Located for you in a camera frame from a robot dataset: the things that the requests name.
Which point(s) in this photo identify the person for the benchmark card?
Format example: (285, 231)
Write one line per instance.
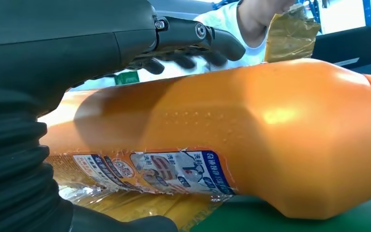
(224, 19)

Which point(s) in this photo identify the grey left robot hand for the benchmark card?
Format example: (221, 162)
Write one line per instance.
(60, 41)

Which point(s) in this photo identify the orange detergent bottle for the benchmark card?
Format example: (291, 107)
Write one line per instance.
(268, 128)

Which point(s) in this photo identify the dark blue tablet case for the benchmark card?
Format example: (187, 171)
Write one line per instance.
(348, 41)

